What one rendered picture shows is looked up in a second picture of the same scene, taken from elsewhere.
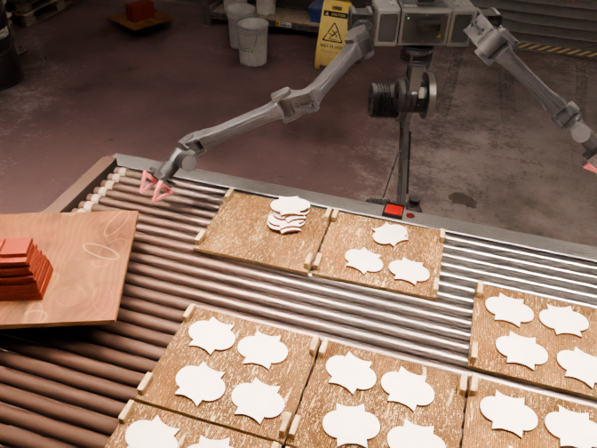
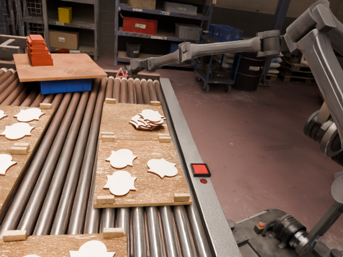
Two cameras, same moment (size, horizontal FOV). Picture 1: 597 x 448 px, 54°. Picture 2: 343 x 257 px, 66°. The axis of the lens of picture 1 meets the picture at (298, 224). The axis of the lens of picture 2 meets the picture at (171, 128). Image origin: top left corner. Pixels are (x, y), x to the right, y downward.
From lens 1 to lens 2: 175 cm
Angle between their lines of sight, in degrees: 51
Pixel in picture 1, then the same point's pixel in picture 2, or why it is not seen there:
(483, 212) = not seen: outside the picture
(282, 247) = (119, 126)
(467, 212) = not seen: outside the picture
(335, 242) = (137, 145)
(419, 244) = (163, 186)
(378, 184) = not seen: outside the picture
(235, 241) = (116, 112)
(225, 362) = (8, 122)
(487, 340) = (38, 249)
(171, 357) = (12, 108)
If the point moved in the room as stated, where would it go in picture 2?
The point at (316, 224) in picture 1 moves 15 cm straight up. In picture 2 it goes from (151, 135) to (154, 108)
